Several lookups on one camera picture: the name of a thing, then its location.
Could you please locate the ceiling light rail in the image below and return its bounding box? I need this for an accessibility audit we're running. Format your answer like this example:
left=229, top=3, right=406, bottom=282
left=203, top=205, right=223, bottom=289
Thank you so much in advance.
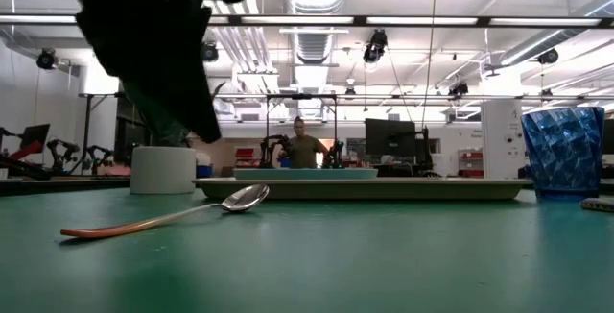
left=0, top=13, right=614, bottom=29

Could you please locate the standing person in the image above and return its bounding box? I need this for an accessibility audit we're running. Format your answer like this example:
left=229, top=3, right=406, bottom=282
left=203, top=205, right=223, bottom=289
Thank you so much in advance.
left=279, top=116, right=331, bottom=169

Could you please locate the blue faceted cup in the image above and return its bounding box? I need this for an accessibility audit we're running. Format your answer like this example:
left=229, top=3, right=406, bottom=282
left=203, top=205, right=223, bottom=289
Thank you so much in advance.
left=520, top=106, right=606, bottom=203

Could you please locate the green table mat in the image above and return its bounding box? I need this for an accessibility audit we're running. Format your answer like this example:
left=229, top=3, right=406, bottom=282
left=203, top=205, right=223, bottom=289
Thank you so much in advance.
left=0, top=187, right=614, bottom=313

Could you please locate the red flat object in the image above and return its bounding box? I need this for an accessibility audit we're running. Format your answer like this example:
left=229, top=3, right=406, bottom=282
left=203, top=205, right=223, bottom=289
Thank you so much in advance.
left=8, top=140, right=44, bottom=161

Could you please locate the black hanging cable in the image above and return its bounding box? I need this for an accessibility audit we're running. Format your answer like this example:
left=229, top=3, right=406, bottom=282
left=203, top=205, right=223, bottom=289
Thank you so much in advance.
left=420, top=0, right=438, bottom=130

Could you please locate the spoon with orange handle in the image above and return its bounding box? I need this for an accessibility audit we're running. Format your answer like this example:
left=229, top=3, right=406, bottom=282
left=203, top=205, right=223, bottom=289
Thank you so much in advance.
left=59, top=182, right=271, bottom=241

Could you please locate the beige tray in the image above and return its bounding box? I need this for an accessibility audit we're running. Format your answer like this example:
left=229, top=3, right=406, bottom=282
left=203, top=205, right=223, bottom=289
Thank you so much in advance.
left=194, top=177, right=531, bottom=203

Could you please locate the black pole stand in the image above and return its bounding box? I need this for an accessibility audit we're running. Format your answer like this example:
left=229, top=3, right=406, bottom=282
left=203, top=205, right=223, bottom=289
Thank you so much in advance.
left=78, top=92, right=119, bottom=175

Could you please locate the black monitor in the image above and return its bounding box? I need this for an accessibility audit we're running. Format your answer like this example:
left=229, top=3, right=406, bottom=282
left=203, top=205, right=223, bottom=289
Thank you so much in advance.
left=18, top=123, right=52, bottom=150
left=364, top=118, right=417, bottom=158

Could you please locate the turquoise plate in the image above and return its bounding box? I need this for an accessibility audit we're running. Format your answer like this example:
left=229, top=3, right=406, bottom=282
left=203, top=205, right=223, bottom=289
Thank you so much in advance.
left=233, top=167, right=379, bottom=181

